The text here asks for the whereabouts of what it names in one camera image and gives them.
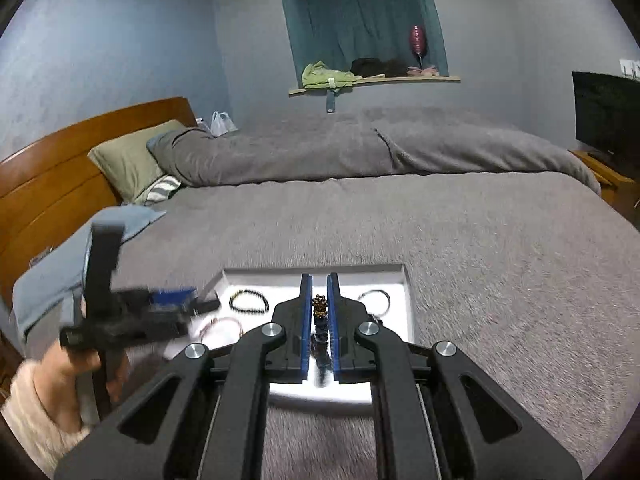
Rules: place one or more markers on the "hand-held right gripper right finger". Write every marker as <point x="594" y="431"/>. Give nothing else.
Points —
<point x="334" y="320"/>

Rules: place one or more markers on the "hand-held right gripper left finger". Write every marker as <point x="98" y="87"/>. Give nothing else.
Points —
<point x="306" y="320"/>

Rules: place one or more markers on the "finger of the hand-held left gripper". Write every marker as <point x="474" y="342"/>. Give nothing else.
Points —
<point x="172" y="297"/>
<point x="207" y="304"/>

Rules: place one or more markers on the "shallow grey cardboard box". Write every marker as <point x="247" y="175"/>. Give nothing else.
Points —
<point x="280" y="282"/>

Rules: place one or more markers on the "silver metal bangle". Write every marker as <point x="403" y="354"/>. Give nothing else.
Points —
<point x="375" y="290"/>

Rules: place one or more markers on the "person's left forearm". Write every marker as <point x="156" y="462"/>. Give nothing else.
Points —
<point x="30" y="410"/>

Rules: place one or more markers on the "person's left hand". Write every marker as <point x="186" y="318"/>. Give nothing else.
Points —
<point x="65" y="367"/>

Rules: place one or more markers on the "striped pillow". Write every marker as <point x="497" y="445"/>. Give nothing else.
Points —
<point x="162" y="190"/>

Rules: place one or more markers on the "wooden bed headboard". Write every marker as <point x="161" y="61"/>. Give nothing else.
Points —
<point x="50" y="185"/>

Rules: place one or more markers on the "olive green pillow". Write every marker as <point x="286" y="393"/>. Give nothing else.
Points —
<point x="130" y="160"/>

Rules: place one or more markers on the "rolled grey duvet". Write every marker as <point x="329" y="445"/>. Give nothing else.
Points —
<point x="350" y="150"/>

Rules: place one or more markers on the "grey bed blanket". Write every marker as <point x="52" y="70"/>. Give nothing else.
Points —
<point x="500" y="260"/>

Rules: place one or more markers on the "white plastic bag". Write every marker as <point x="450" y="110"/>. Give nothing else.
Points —
<point x="222" y="125"/>

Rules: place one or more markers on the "green cloth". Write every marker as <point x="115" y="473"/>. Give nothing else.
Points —
<point x="325" y="76"/>

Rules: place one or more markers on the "wooden window sill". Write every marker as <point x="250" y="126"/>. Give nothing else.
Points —
<point x="400" y="80"/>

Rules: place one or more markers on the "black cloth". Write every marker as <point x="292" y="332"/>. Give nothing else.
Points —
<point x="375" y="66"/>

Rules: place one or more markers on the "small pink item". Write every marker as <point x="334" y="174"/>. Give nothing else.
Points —
<point x="425" y="72"/>

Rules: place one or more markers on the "pink balloon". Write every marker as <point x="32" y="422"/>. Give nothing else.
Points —
<point x="418" y="40"/>

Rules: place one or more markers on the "teal window curtain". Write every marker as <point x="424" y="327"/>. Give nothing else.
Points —
<point x="360" y="15"/>

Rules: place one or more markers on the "wooden television stand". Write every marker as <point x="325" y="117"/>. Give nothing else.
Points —
<point x="605" y="175"/>

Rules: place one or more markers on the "black television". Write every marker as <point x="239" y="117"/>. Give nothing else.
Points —
<point x="605" y="115"/>

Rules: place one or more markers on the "white wall hooks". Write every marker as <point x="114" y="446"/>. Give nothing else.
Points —
<point x="630" y="69"/>

